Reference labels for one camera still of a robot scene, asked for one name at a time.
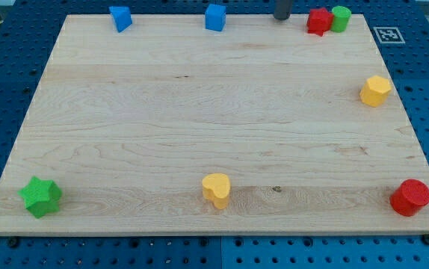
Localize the red star block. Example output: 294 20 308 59
306 7 334 37

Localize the red cylinder block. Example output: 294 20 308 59
389 179 429 217

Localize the wooden board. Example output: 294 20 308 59
0 14 429 236

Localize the green star block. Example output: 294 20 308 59
17 176 63 218

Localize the white fiducial marker tag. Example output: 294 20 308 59
374 26 405 44

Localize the yellow hexagon block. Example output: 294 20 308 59
359 75 392 107

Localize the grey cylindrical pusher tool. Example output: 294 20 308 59
273 0 293 21

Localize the green cylinder block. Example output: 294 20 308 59
330 5 352 33

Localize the yellow heart block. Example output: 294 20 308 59
202 173 231 209

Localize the blue cube block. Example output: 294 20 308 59
205 4 226 31

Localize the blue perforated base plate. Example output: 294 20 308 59
0 1 429 268

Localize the blue triangular block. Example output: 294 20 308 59
108 6 133 33

